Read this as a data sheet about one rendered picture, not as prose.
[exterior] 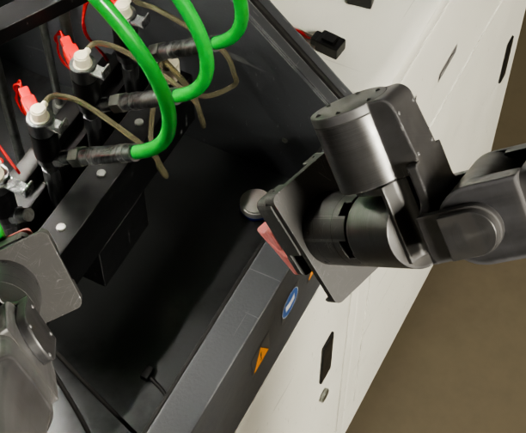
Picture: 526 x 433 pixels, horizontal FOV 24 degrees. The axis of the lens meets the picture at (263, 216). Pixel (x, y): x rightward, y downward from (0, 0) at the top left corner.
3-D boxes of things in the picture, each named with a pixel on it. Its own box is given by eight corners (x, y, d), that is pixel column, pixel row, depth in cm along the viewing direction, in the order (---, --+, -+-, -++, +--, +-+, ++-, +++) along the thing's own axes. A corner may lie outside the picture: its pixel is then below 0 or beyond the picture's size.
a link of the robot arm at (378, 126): (506, 253, 81) (541, 200, 88) (443, 88, 78) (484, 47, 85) (348, 286, 87) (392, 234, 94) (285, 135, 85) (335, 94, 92)
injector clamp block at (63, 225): (48, 369, 139) (27, 298, 126) (-26, 332, 141) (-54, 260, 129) (198, 154, 156) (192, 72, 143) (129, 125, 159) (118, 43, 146)
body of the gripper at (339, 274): (314, 149, 97) (372, 144, 91) (377, 254, 100) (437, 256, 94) (258, 198, 94) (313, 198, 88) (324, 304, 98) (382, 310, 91)
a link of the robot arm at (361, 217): (414, 284, 86) (471, 246, 88) (377, 193, 84) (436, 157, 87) (354, 280, 91) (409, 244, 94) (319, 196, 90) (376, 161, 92)
